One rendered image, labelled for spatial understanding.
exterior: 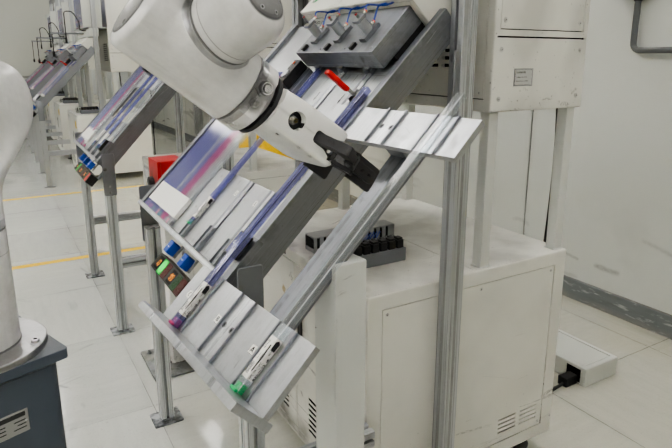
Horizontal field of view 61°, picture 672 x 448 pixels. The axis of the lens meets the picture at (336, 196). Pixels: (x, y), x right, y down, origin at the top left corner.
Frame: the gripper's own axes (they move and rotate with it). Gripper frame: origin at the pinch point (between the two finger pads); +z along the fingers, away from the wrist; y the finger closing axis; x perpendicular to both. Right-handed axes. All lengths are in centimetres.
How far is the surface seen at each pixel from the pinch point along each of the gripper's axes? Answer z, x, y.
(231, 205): 18, 9, 55
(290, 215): 18.0, 5.4, 33.3
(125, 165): 133, 7, 498
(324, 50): 18, -33, 56
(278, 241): 18.8, 10.8, 33.5
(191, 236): 17, 19, 62
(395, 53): 22, -35, 35
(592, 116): 166, -110, 87
